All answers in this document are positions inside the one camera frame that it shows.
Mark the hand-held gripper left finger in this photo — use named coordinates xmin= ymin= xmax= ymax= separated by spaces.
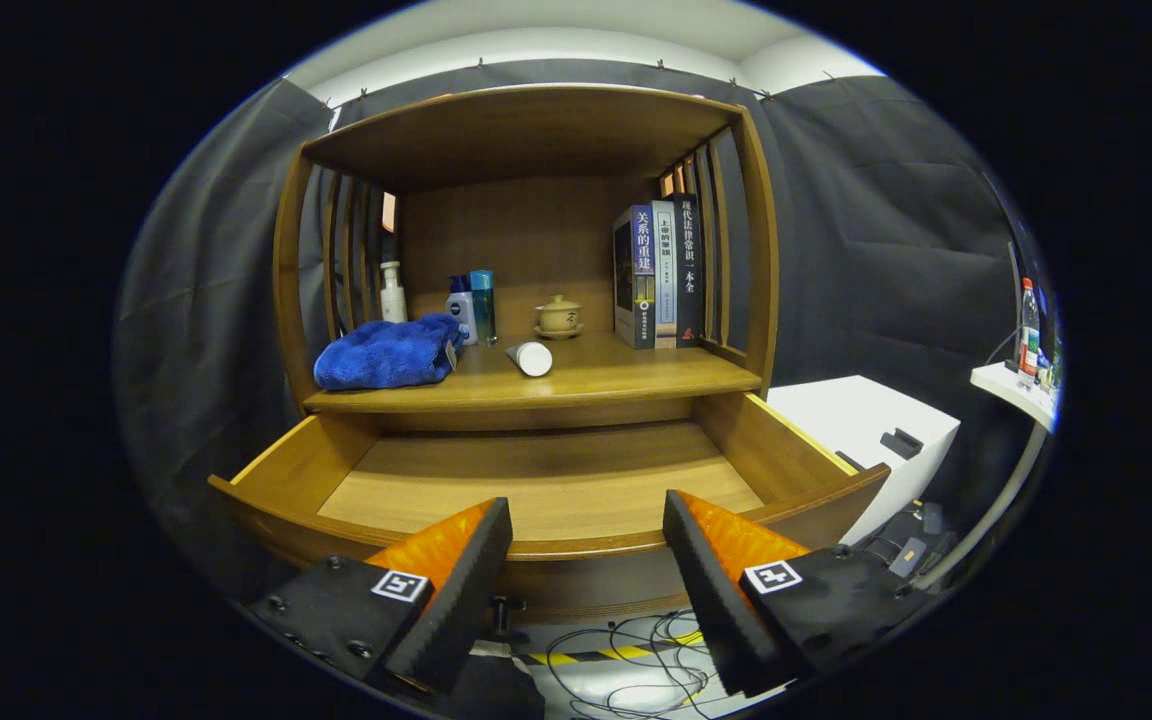
xmin=248 ymin=497 xmax=515 ymax=696

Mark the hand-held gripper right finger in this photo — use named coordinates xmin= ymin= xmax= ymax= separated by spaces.
xmin=662 ymin=489 xmax=937 ymax=698

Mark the wooden drawer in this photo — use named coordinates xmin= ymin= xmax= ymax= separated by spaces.
xmin=208 ymin=392 xmax=890 ymax=626

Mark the white squeeze tube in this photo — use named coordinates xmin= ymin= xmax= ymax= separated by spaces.
xmin=505 ymin=341 xmax=554 ymax=378

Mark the white drawer unit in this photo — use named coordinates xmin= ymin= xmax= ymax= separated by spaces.
xmin=766 ymin=375 xmax=962 ymax=546

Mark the wooden countertop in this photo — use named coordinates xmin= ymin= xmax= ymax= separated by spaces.
xmin=302 ymin=330 xmax=763 ymax=414

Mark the wooden cabinet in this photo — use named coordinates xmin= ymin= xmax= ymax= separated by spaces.
xmin=272 ymin=84 xmax=780 ymax=431

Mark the yellow black floor tape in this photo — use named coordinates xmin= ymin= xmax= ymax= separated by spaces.
xmin=526 ymin=630 xmax=707 ymax=666

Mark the black computer case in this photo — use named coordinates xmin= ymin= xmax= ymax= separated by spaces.
xmin=856 ymin=500 xmax=957 ymax=581

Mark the blue towel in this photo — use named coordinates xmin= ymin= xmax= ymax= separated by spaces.
xmin=313 ymin=313 xmax=465 ymax=391

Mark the white bottle blue cap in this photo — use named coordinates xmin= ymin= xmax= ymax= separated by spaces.
xmin=446 ymin=276 xmax=479 ymax=347

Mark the teal bottle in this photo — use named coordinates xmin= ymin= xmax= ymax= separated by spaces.
xmin=469 ymin=269 xmax=498 ymax=346

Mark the beige lidded teacup with saucer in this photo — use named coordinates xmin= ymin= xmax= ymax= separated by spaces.
xmin=534 ymin=294 xmax=585 ymax=341

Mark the white pump bottle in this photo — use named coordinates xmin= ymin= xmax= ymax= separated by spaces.
xmin=379 ymin=261 xmax=408 ymax=324

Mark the pale spine book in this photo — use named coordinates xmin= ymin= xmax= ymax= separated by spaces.
xmin=650 ymin=200 xmax=679 ymax=349

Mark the blue spine book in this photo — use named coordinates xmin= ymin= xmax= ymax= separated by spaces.
xmin=613 ymin=205 xmax=657 ymax=350

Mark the black spine book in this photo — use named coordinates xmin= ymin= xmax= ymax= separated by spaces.
xmin=671 ymin=193 xmax=704 ymax=348

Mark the white side table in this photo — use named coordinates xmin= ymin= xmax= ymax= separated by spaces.
xmin=911 ymin=362 xmax=1059 ymax=593

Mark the tangle of black cables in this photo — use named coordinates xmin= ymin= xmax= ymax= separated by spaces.
xmin=526 ymin=607 xmax=712 ymax=717

